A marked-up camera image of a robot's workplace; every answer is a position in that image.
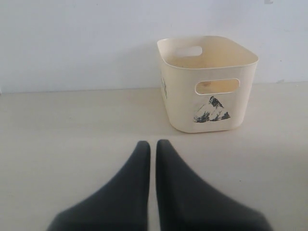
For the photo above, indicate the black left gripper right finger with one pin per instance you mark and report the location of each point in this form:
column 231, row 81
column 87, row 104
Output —
column 187, row 203

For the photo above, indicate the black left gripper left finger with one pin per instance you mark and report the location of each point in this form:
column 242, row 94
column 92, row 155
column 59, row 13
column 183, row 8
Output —
column 120, row 205

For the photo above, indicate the cream plastic storage bin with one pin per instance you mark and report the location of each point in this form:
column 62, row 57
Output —
column 206, row 82

